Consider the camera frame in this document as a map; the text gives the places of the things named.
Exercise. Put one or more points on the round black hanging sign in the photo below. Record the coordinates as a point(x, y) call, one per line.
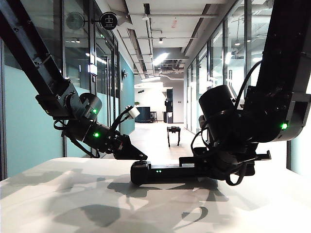
point(108, 21)

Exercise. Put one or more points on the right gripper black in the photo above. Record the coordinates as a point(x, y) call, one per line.
point(232, 165)

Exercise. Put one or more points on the black quadruped robot dog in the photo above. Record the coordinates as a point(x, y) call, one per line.
point(173, 132)

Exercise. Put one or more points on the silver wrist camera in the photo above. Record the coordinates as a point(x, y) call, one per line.
point(202, 121)
point(133, 112)

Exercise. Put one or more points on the red hanging ceiling tag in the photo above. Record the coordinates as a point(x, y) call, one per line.
point(174, 23)

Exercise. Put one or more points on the dark bar stool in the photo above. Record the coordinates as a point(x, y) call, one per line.
point(154, 116)

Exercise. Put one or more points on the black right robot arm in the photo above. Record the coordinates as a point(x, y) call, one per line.
point(279, 72)

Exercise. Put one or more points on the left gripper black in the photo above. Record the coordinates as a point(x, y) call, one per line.
point(116, 144)

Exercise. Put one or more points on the dark counter cabinet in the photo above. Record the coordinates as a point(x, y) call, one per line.
point(145, 116)

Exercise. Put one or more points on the lit door display panel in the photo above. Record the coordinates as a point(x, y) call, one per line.
point(93, 69)

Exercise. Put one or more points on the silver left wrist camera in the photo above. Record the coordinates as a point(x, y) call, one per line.
point(133, 112)

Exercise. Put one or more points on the tall black cabinet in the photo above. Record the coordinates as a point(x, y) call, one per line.
point(169, 106)

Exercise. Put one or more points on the black remote control with joysticks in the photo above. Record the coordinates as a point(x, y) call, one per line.
point(170, 174)

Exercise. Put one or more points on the linear ceiling light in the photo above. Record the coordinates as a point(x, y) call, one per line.
point(160, 59)

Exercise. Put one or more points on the small green potted plant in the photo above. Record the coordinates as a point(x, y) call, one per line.
point(137, 104)

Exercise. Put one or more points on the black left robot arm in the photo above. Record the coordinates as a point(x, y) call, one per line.
point(36, 60)

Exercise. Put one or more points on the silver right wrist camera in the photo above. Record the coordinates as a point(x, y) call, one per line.
point(202, 121)

